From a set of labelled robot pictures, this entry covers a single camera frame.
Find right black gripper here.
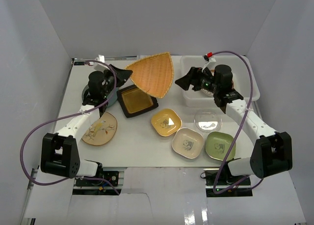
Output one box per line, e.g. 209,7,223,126
175,67,219,94

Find black square amber plate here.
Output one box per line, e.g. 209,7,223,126
117,84,158,118

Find woven fan-shaped basket plate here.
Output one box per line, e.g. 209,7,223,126
125,52,174,99

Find floral patterned round plate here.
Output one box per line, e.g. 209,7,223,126
201,75,234,97

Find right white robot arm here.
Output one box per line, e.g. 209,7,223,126
175,65,292,185

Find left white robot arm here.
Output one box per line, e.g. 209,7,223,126
40,64,132,185

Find teal round plate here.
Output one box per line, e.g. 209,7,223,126
82,85,119,107

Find yellow panda square dish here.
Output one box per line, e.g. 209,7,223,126
151,109,182,137

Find clear plastic dish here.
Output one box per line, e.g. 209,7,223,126
194,109,222,133

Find beige bird branch plate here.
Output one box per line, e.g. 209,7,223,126
82,112,118,146

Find cream panda square dish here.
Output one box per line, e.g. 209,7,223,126
171,128,204,159

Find green panda square dish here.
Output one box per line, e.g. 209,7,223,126
205,131,234,161

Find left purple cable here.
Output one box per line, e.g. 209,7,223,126
19,59,121,195

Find purple cable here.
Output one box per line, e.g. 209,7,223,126
212,50,265,194
19,59,121,195

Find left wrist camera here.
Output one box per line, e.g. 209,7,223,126
92,54,106,70

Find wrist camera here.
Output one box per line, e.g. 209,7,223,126
92,54,106,70
203,52,216,66

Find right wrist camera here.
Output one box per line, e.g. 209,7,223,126
203,52,216,66

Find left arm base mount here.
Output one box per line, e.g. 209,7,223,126
73,169,124,196

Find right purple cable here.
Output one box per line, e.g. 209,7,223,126
212,50,265,194

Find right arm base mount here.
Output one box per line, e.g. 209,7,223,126
200,168,253,198

